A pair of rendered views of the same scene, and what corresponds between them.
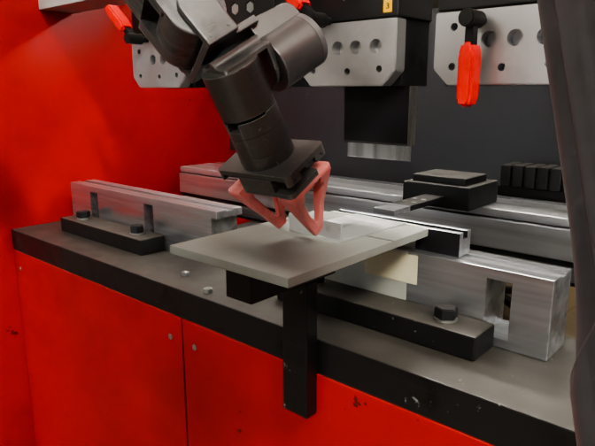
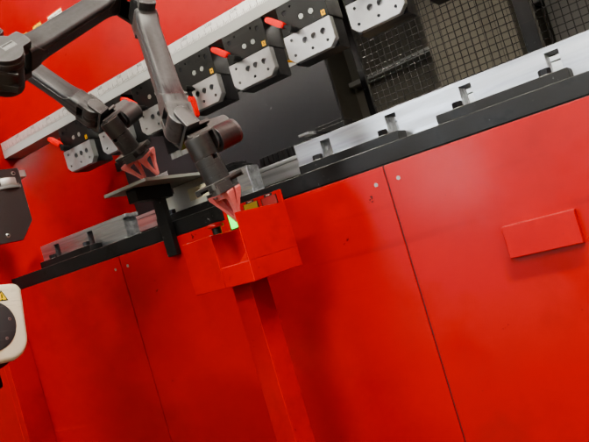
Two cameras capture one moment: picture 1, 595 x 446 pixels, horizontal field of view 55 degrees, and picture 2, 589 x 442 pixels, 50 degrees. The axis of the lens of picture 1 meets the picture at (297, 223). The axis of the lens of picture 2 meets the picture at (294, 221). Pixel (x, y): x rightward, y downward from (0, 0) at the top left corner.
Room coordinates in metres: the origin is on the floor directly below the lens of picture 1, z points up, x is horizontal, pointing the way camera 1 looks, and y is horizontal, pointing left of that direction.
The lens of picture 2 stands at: (-1.26, -0.11, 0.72)
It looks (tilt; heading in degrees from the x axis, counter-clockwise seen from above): 2 degrees up; 352
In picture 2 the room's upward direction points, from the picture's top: 16 degrees counter-clockwise
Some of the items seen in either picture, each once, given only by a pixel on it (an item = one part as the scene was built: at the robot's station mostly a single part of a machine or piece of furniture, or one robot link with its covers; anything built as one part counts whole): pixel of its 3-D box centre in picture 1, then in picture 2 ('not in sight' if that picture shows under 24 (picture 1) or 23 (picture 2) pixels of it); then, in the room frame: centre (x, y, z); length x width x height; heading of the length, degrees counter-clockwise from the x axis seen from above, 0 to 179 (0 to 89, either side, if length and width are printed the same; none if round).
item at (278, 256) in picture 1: (305, 240); (157, 184); (0.66, -0.01, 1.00); 0.26 x 0.18 x 0.01; 139
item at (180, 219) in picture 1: (147, 215); (89, 242); (1.13, 0.31, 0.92); 0.50 x 0.06 x 0.10; 49
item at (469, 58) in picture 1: (472, 58); (193, 101); (0.62, -0.18, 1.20); 0.04 x 0.02 x 0.10; 139
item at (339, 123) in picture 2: not in sight; (324, 131); (0.61, -0.54, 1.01); 0.26 x 0.12 x 0.05; 139
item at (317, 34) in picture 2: not in sight; (313, 27); (0.39, -0.54, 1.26); 0.15 x 0.09 x 0.17; 49
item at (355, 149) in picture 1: (378, 122); (179, 140); (0.77, -0.11, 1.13); 0.10 x 0.02 x 0.10; 49
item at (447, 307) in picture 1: (445, 312); not in sight; (0.64, -0.18, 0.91); 0.03 x 0.03 x 0.02
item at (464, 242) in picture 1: (395, 230); not in sight; (0.75, -0.13, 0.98); 0.20 x 0.03 x 0.03; 49
